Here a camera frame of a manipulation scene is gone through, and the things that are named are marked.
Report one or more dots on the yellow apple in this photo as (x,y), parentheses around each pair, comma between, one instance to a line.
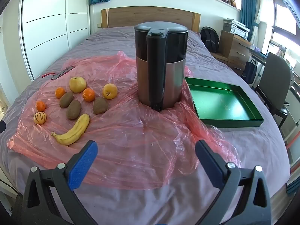
(77,84)

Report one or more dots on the orange tangerine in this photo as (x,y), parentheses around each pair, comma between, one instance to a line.
(40,106)
(89,95)
(60,92)

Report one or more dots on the yellow banana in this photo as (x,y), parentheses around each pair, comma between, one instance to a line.
(75,131)

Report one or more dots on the brown kiwi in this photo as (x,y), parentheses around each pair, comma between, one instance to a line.
(73,109)
(66,99)
(100,105)

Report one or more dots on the large window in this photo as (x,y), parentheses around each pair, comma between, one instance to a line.
(286,18)

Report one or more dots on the bed with purple sheet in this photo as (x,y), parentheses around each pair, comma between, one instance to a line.
(246,150)

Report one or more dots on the black and steel electric kettle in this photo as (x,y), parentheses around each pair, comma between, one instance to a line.
(161,75)

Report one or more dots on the striped pepino melon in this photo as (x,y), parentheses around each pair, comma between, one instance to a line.
(39,118)

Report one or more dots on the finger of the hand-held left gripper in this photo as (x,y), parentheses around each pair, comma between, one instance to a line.
(2,126)

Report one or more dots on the wooden dresser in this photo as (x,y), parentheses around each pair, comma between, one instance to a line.
(234,49)

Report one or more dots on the white printer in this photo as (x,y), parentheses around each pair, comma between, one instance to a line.
(239,28)

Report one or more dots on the salmon metal frame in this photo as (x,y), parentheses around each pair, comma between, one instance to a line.
(293,139)

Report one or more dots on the glass top desk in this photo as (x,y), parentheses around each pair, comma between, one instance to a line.
(257,51)

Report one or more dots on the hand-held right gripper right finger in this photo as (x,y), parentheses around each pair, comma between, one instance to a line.
(211,166)

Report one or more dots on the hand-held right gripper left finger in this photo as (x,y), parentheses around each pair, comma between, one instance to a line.
(84,164)

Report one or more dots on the green metal tray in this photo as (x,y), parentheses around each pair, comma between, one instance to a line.
(218,103)

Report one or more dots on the pink plastic sheet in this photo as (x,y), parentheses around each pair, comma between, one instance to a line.
(131,140)

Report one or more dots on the black backpack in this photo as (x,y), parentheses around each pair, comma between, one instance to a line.
(209,39)

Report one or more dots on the dark tote bag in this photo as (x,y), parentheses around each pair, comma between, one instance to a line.
(249,71)

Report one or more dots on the white wardrobe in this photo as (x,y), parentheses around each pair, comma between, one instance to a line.
(51,28)

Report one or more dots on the grey chair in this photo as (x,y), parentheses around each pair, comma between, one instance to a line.
(274,84)

